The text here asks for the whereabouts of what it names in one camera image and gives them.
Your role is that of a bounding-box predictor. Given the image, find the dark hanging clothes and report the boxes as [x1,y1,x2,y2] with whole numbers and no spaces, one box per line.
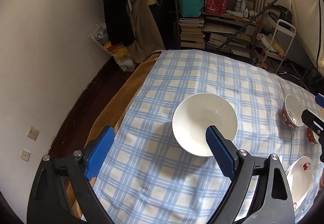
[102,0,136,47]

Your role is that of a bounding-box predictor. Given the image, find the wooden bookshelf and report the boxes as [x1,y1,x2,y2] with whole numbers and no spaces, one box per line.
[172,0,269,60]

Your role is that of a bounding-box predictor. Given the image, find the stack of books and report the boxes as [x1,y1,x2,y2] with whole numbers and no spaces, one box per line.
[179,17,254,59]

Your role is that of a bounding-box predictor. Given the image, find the white trolley cart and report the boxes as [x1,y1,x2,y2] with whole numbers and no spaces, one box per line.
[258,19,296,73]

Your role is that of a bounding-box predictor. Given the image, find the small cherry print plate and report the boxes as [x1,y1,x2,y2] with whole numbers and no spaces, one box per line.
[287,156,314,214]

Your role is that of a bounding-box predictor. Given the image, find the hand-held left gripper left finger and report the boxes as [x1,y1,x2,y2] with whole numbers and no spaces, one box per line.
[27,126,115,224]

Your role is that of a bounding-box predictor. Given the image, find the tan blanket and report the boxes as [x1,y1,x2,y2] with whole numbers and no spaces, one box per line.
[86,49,162,214]

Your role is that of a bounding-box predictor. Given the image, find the plain white bowl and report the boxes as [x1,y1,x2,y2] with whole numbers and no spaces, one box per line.
[172,93,238,157]

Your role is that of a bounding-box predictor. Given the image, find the black bag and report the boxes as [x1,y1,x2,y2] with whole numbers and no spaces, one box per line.
[268,5,293,24]

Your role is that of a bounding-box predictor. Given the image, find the clear plastic bag with items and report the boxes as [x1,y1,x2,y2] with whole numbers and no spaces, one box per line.
[88,22,137,73]

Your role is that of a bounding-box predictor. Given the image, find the red patterned bowl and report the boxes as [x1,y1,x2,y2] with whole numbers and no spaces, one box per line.
[306,126,319,144]

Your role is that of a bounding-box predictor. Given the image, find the large cherry print plate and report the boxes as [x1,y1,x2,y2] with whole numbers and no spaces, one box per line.
[285,161,295,179]

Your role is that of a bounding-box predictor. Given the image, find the row of white bottles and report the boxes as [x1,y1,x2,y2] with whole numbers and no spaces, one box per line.
[234,0,256,18]

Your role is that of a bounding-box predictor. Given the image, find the green pole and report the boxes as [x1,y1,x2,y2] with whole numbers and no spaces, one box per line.
[216,0,286,50]

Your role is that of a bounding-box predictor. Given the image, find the beige trousers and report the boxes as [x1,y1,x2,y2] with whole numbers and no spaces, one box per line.
[125,0,165,64]

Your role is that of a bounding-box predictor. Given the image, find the blue plaid cloth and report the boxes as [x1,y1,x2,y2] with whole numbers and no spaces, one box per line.
[81,49,324,224]

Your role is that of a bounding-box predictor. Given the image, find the red bowl with inner print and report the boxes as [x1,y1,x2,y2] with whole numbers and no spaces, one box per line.
[281,94,304,128]

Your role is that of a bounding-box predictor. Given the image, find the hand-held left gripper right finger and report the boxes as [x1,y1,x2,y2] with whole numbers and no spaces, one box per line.
[206,125,295,224]

